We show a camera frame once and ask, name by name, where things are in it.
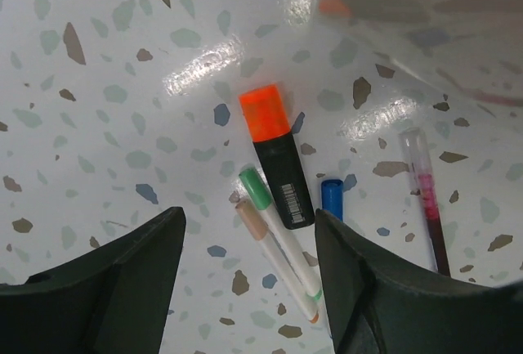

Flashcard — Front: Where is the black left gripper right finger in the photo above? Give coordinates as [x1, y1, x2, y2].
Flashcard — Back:
[315, 210, 522, 353]

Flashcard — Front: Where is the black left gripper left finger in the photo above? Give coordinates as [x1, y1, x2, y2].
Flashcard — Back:
[1, 207, 186, 353]

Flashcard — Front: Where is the blue cap marker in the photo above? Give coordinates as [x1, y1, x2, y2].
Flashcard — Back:
[320, 179, 344, 221]

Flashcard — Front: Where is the beige cap marker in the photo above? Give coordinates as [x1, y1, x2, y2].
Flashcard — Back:
[235, 199, 320, 324]

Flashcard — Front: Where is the green cap marker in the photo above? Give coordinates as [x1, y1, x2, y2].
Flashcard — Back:
[239, 168, 323, 302]

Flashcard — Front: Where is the orange black highlighter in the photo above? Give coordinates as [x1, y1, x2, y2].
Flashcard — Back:
[239, 84, 315, 230]

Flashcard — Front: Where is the beige round drawer organizer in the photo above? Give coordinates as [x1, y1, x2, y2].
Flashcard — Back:
[317, 0, 522, 107]

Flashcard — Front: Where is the dark red pen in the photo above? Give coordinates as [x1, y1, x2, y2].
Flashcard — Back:
[400, 128, 451, 277]

